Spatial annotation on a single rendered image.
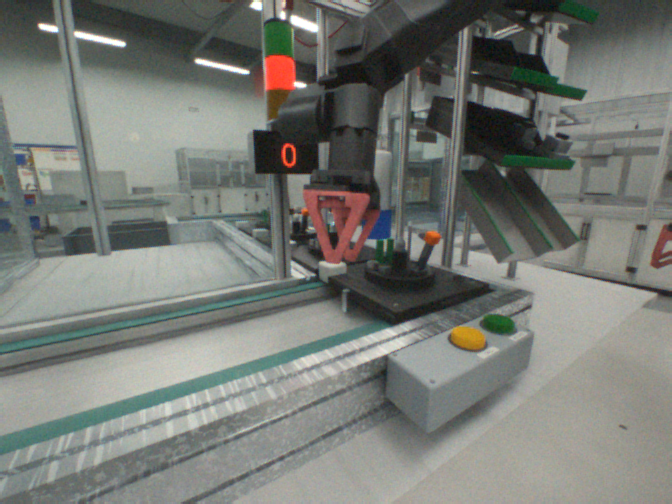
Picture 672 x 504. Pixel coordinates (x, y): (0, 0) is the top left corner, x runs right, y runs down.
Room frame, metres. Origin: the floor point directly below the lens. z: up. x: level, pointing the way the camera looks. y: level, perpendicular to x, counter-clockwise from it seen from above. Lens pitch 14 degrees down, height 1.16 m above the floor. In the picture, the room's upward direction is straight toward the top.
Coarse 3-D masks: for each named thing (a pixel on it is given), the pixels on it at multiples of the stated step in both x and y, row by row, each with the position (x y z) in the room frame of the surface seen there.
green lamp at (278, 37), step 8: (272, 24) 0.53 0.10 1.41; (280, 24) 0.53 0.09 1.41; (264, 32) 0.55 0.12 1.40; (272, 32) 0.53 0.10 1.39; (280, 32) 0.53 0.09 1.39; (288, 32) 0.54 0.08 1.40; (264, 40) 0.55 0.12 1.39; (272, 40) 0.53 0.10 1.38; (280, 40) 0.53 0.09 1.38; (288, 40) 0.54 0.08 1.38; (264, 48) 0.55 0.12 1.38; (272, 48) 0.53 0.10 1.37; (280, 48) 0.53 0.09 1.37; (288, 48) 0.54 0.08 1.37; (288, 56) 0.54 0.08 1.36
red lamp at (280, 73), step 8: (272, 56) 0.53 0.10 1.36; (280, 56) 0.53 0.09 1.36; (272, 64) 0.53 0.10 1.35; (280, 64) 0.53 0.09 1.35; (288, 64) 0.54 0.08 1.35; (272, 72) 0.53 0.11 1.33; (280, 72) 0.53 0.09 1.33; (288, 72) 0.54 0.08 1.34; (272, 80) 0.53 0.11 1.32; (280, 80) 0.53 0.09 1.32; (288, 80) 0.54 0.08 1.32; (272, 88) 0.54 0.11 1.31; (288, 88) 0.54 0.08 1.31
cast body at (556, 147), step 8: (552, 136) 0.72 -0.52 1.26; (560, 136) 0.71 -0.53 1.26; (568, 136) 0.71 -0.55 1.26; (544, 144) 0.74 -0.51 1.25; (552, 144) 0.72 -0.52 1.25; (560, 144) 0.71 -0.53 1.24; (568, 144) 0.71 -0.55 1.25; (536, 152) 0.76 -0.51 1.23; (544, 152) 0.74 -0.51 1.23; (552, 152) 0.72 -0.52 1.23; (560, 152) 0.72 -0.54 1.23
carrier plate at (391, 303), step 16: (352, 272) 0.58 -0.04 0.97; (448, 272) 0.59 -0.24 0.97; (336, 288) 0.53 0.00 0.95; (352, 288) 0.49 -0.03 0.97; (368, 288) 0.49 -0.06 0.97; (384, 288) 0.49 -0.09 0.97; (432, 288) 0.49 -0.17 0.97; (448, 288) 0.49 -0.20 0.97; (464, 288) 0.49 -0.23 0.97; (480, 288) 0.50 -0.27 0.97; (368, 304) 0.45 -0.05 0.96; (384, 304) 0.42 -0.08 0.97; (400, 304) 0.42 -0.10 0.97; (416, 304) 0.42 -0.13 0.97; (432, 304) 0.43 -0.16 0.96; (400, 320) 0.40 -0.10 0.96
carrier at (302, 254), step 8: (328, 224) 0.81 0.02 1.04; (344, 224) 0.82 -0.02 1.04; (328, 232) 0.77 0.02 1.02; (336, 232) 0.76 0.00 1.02; (312, 240) 0.76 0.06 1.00; (336, 240) 0.77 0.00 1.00; (296, 248) 0.80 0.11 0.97; (304, 248) 0.81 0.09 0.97; (312, 248) 0.73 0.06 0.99; (320, 248) 0.72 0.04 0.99; (352, 248) 0.73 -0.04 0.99; (368, 248) 0.81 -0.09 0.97; (296, 256) 0.72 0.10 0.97; (304, 256) 0.72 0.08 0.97; (312, 256) 0.72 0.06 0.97; (320, 256) 0.71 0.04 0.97; (360, 256) 0.72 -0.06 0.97; (368, 256) 0.72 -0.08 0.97; (384, 256) 0.72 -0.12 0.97; (304, 264) 0.66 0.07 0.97; (312, 264) 0.64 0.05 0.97; (352, 264) 0.66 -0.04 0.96
